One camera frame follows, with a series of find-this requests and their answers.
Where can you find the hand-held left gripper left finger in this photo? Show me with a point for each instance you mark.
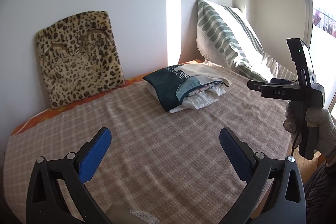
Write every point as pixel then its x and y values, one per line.
pixel 95 153

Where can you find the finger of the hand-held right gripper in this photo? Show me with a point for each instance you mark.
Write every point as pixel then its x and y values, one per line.
pixel 253 83
pixel 278 92

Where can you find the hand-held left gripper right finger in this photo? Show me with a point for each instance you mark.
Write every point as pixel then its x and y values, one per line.
pixel 236 153

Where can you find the floral printed garment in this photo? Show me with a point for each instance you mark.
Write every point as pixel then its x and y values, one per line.
pixel 173 82

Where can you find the person's right hand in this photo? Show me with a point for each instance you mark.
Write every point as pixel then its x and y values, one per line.
pixel 326 129

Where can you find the green striped pillow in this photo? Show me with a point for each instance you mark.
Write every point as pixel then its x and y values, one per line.
pixel 223 29

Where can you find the beige checked blanket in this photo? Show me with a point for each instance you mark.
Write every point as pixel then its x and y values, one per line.
pixel 162 148

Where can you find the orange bed sheet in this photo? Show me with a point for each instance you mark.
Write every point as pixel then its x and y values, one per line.
pixel 31 119

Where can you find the bright window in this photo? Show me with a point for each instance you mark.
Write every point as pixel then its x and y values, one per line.
pixel 324 16

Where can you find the person's leg in striped pants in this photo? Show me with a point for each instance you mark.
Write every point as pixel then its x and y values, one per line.
pixel 319 192

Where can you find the leopard print cushion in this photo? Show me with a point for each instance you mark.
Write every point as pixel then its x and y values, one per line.
pixel 78 58

